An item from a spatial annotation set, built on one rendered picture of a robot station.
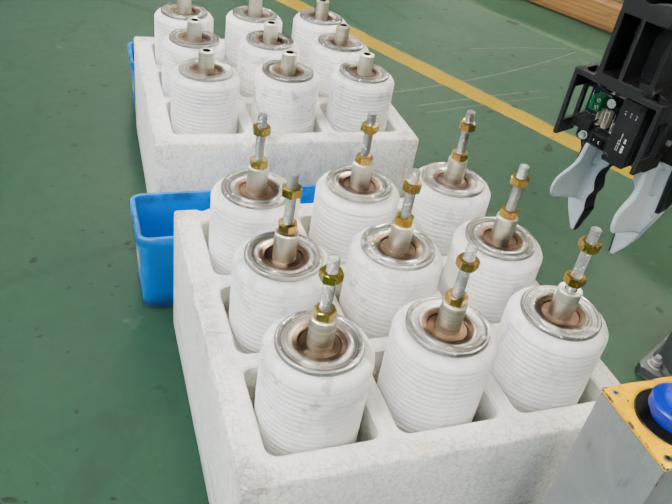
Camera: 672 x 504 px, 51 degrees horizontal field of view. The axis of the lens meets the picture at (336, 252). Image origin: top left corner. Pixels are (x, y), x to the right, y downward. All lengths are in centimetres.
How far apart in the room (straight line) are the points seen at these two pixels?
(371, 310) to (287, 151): 39
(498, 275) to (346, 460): 25
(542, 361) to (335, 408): 20
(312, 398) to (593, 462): 21
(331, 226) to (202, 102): 31
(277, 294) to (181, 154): 41
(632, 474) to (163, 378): 56
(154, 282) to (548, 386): 52
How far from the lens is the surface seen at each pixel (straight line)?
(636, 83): 54
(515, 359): 68
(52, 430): 86
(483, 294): 75
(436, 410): 64
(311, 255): 67
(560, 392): 70
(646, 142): 53
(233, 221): 74
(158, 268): 94
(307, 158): 104
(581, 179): 63
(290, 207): 64
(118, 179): 126
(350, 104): 107
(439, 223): 82
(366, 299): 70
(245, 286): 65
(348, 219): 77
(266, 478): 59
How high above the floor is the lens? 65
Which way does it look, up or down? 36 degrees down
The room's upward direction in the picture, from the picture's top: 10 degrees clockwise
